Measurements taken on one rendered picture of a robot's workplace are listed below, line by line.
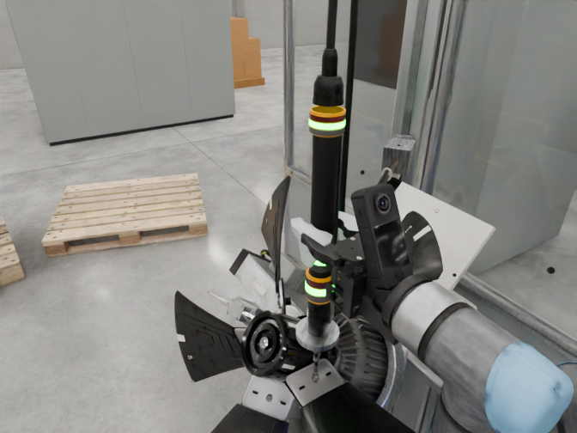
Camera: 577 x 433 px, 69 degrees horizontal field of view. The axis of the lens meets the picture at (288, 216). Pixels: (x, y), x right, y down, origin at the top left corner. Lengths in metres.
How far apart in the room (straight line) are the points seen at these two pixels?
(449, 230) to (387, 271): 0.51
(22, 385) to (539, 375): 2.49
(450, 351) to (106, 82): 5.77
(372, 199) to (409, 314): 0.13
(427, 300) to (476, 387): 0.09
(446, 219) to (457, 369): 0.59
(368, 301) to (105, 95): 5.65
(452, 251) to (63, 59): 5.41
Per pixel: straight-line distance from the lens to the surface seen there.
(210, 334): 0.97
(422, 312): 0.44
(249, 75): 8.84
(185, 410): 2.27
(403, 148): 1.13
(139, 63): 6.04
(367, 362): 0.88
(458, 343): 0.42
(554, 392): 0.41
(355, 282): 0.50
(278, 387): 0.85
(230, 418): 0.86
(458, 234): 0.96
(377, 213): 0.46
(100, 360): 2.61
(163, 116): 6.24
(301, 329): 0.69
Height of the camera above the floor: 1.79
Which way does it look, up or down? 29 degrees down
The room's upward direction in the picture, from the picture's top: straight up
